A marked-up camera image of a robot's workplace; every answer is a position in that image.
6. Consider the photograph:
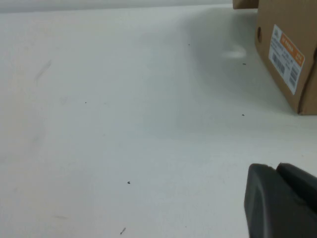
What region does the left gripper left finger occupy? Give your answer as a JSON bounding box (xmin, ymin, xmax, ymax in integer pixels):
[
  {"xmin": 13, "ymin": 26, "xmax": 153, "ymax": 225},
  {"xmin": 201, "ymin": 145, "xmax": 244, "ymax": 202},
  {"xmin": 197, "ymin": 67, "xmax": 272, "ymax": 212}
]
[{"xmin": 244, "ymin": 163, "xmax": 317, "ymax": 238}]

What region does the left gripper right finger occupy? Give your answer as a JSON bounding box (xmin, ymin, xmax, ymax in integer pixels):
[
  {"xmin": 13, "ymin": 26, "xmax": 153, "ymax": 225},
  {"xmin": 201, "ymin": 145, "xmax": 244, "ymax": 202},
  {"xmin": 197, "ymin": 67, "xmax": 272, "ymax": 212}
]
[{"xmin": 276, "ymin": 162, "xmax": 317, "ymax": 214}]

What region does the brown cardboard shoe box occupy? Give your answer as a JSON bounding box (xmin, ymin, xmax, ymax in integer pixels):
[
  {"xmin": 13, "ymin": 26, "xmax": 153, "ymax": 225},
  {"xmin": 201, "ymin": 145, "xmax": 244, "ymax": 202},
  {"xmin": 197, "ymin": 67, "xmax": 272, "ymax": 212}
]
[{"xmin": 232, "ymin": 0, "xmax": 317, "ymax": 116}]

